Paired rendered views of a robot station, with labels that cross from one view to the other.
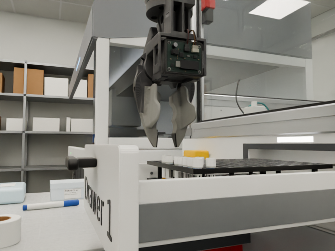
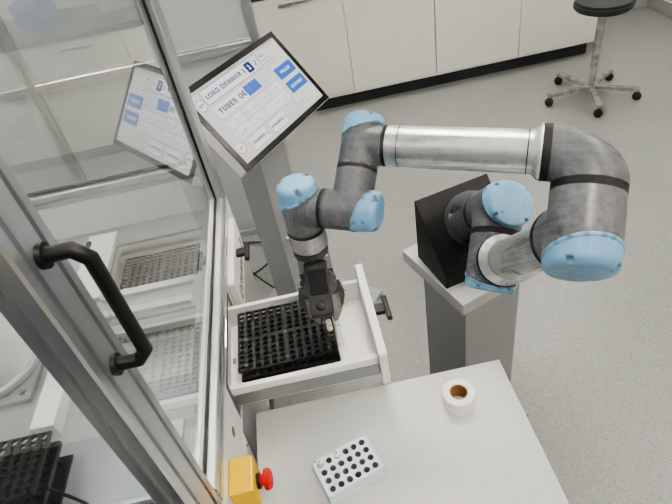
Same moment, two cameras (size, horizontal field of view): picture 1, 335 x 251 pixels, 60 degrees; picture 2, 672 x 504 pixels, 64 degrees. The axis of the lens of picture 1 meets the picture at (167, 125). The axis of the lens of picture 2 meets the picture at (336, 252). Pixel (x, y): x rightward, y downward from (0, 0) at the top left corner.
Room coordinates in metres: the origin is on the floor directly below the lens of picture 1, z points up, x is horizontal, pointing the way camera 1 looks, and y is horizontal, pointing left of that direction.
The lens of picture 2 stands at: (1.20, 0.34, 1.82)
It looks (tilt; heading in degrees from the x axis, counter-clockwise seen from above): 40 degrees down; 200
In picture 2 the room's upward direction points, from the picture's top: 12 degrees counter-clockwise
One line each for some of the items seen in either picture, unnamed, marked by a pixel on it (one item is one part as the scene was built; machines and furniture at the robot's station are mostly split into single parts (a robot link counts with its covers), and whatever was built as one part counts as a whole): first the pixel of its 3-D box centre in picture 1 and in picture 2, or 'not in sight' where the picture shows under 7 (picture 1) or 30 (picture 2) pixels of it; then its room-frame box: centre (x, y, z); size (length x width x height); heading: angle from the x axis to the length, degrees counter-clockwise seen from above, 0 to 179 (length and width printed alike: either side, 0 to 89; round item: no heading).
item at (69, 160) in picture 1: (81, 162); (381, 308); (0.38, 0.11, 0.91); 0.07 x 0.04 x 0.01; 22
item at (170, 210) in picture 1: (236, 185); (284, 342); (0.46, -0.11, 0.86); 0.40 x 0.26 x 0.06; 112
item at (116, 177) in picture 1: (101, 186); (371, 320); (0.38, 0.09, 0.87); 0.29 x 0.02 x 0.11; 22
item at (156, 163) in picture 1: (171, 166); (328, 322); (0.42, -0.01, 0.90); 0.18 x 0.02 x 0.01; 22
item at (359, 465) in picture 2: not in sight; (348, 468); (0.70, 0.08, 0.78); 0.12 x 0.08 x 0.04; 129
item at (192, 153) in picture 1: (195, 163); (247, 483); (0.80, -0.08, 0.88); 0.07 x 0.05 x 0.07; 22
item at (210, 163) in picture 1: (211, 177); not in sight; (0.35, -0.05, 0.89); 0.01 x 0.01 x 0.05
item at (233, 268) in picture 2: not in sight; (236, 262); (0.21, -0.33, 0.87); 0.29 x 0.02 x 0.11; 22
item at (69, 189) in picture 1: (71, 188); not in sight; (0.93, 0.30, 0.79); 0.13 x 0.09 x 0.05; 113
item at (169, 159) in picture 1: (169, 171); not in sight; (0.43, 0.00, 0.89); 0.01 x 0.01 x 0.05
